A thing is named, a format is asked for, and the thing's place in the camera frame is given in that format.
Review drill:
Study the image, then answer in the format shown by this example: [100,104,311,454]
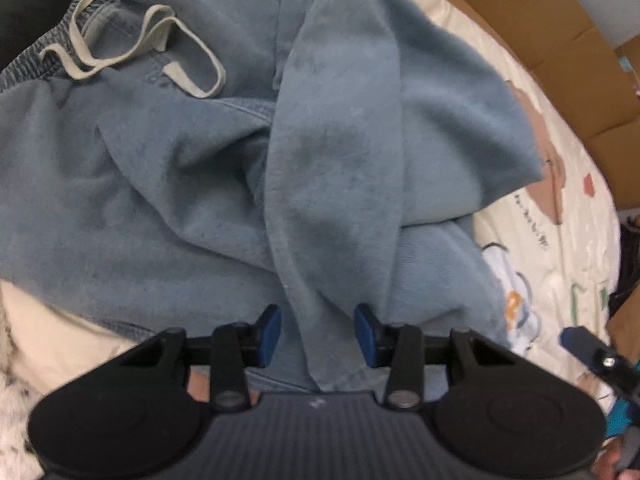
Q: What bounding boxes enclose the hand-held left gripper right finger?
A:
[353,303,516,411]

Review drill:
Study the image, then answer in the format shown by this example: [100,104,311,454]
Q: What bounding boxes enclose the brown cardboard sheet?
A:
[430,0,640,211]

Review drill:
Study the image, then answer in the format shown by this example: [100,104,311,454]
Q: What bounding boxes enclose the light blue jeans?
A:
[0,0,546,393]

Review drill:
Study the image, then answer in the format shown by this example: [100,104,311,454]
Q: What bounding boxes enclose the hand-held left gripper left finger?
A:
[119,304,282,411]

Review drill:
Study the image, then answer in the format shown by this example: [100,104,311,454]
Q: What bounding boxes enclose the cream bear print bedsheet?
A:
[0,0,626,480]

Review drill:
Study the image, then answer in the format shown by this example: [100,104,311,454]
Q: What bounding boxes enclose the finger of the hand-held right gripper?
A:
[617,425,640,471]
[559,326,640,403]

